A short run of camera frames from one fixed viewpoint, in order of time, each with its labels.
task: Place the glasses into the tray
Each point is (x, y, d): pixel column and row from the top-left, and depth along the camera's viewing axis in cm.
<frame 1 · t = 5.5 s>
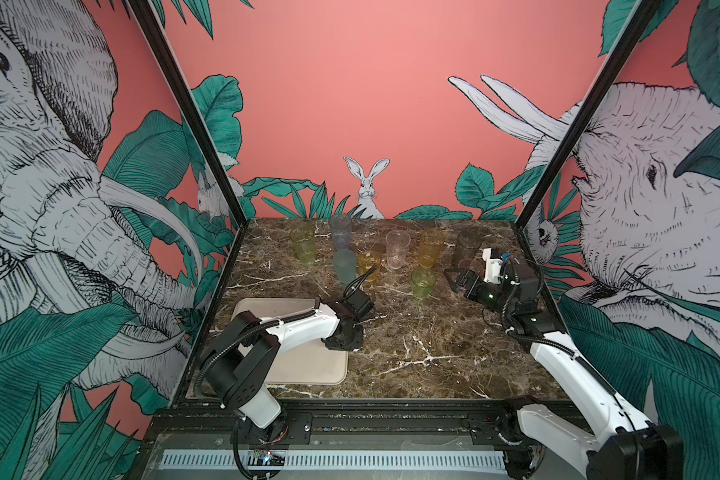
left hand: (355, 342, 87), fingers closed
right hand: (451, 272, 78), fingers open
beige square tray: (316, 362, 87), on the table
light green ribbed glass: (303, 236, 119), on the table
grey blue glass: (340, 225, 125), on the table
frosted teal glass: (345, 262, 108), point 2 cm above the table
yellow glass: (367, 260, 107), point 4 cm above the table
clear glass: (397, 242, 102), point 11 cm above the table
amber tall glass: (431, 242, 105), point 9 cm above the table
dark smoked glass: (467, 245, 116), on the table
green glass: (423, 281, 104), point 2 cm above the table

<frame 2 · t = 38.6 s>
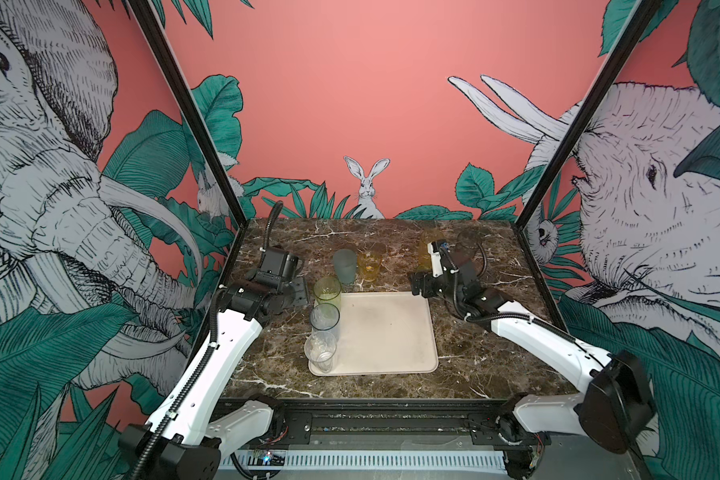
left hand: (295, 286, 74), fingers open
right hand: (417, 268, 81), fingers open
beige square tray: (385, 333, 94), on the table
grey blue glass: (326, 317, 89), point 7 cm above the table
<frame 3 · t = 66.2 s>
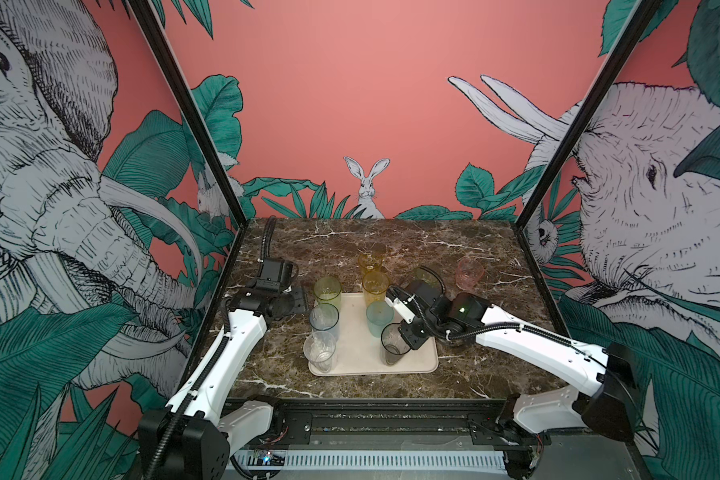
left hand: (295, 295, 80), fingers open
right hand: (398, 328, 75), fingers closed
frosted teal glass: (378, 314, 92), point 5 cm above the table
amber tall glass: (375, 280, 88), point 15 cm above the table
pink glass: (469, 273, 106), point 2 cm above the table
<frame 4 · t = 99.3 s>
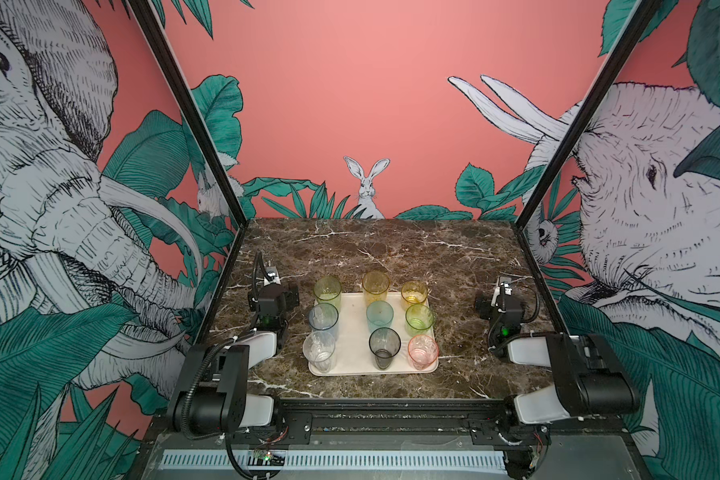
left hand: (272, 280, 90), fingers open
right hand: (495, 289, 92), fingers open
yellow glass: (413, 293, 98), point 4 cm above the table
green glass: (420, 319, 93), point 3 cm above the table
